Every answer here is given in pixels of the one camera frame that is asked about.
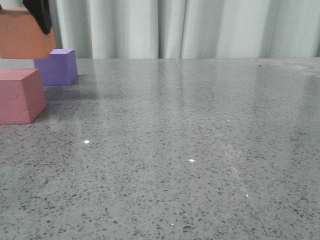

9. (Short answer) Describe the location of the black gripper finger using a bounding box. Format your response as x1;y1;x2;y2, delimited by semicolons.
22;0;52;35

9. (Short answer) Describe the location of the purple foam cube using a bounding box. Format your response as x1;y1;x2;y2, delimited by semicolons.
33;48;78;86

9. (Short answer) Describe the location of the pink foam cube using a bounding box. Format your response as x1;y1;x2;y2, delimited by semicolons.
0;68;46;125

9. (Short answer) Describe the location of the orange foam cube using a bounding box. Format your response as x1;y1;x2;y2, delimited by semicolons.
0;7;56;59

